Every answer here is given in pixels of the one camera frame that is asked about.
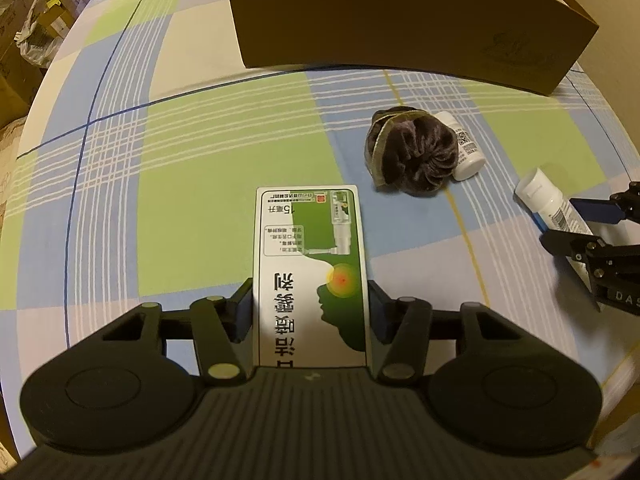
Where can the brown cardboard box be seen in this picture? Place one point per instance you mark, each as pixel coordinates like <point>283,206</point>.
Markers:
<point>400,20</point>

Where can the green white medicine box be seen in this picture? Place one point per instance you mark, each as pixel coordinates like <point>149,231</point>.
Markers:
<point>310,240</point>

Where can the white squeeze tube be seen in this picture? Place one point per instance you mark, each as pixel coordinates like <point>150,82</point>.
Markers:
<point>542,192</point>

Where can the dark velvet scrunchie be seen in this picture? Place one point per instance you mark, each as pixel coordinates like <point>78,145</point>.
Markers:
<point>410,150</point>

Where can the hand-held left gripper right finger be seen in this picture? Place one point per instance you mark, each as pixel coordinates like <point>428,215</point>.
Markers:
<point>378,310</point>

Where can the crumpled plastic bag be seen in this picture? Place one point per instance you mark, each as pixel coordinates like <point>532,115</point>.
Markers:
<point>45,42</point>

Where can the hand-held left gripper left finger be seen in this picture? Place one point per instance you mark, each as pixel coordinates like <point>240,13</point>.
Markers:
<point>245,307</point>

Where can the small white bottle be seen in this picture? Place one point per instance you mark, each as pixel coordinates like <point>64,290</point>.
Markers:
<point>470,157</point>

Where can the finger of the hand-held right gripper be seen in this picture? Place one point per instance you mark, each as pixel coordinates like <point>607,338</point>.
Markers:
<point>570,244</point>
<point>595,211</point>

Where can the brown storage carton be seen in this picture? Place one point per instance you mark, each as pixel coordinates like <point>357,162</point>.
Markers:
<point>15,60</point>

